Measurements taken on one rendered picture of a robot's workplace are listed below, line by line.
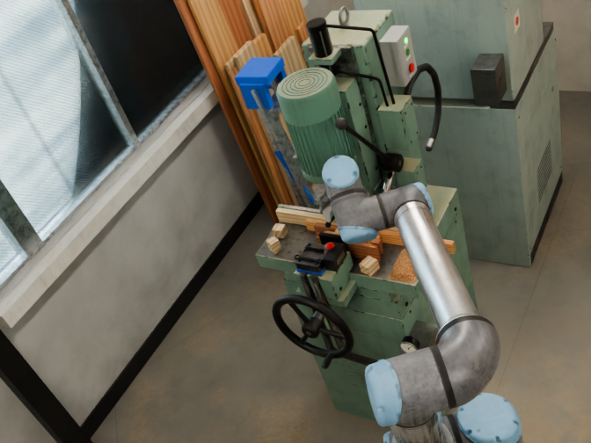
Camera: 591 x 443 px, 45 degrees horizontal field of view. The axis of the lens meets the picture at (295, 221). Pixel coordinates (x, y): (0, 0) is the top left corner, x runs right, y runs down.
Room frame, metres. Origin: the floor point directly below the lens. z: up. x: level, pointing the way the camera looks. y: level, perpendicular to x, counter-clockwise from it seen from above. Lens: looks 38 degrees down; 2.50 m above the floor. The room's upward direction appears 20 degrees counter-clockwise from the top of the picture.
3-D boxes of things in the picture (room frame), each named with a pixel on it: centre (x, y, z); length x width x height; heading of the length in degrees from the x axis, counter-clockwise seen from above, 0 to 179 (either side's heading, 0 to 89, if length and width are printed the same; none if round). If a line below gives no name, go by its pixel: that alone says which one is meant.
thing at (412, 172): (1.87, -0.40, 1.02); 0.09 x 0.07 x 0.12; 48
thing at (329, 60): (1.94, -0.25, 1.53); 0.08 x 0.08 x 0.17; 48
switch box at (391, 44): (1.98, -0.48, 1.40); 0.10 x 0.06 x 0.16; 138
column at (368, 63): (2.06, -0.35, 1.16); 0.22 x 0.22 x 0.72; 48
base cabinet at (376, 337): (1.93, -0.24, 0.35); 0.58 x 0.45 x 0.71; 138
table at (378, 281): (1.76, -0.09, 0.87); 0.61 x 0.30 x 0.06; 48
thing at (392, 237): (1.77, -0.24, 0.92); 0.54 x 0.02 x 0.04; 48
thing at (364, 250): (1.75, -0.13, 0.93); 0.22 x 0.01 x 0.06; 48
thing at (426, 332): (1.56, -0.26, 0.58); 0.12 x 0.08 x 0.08; 138
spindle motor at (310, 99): (1.84, -0.16, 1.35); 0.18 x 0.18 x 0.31
